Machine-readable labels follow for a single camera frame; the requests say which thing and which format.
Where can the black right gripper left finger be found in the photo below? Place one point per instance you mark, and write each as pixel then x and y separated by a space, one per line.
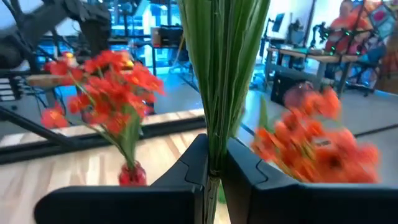
pixel 124 205

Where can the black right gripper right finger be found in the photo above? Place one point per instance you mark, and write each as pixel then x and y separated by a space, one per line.
pixel 311 205

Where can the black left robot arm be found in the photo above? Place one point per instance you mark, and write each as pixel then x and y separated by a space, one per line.
pixel 37 28

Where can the red ribbed glass vase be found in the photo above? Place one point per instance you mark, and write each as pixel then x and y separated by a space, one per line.
pixel 132 175

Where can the black rig diagonal brace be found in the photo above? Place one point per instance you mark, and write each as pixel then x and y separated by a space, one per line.
pixel 31 124

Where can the background wooden table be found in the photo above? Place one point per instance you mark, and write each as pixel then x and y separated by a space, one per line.
pixel 311 56

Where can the cardboard box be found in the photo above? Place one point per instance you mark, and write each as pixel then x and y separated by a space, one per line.
pixel 155 37

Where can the black equipment case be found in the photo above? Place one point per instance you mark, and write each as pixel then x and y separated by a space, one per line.
pixel 171 35

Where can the person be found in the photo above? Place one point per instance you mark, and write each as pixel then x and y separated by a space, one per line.
pixel 345 28

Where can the small black monitor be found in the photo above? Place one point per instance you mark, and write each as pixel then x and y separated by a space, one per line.
pixel 278 22

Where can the colourful patterned panel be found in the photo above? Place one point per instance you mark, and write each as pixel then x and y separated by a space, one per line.
pixel 384 18

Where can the black table edge frame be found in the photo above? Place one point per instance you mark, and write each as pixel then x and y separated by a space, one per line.
pixel 93 141

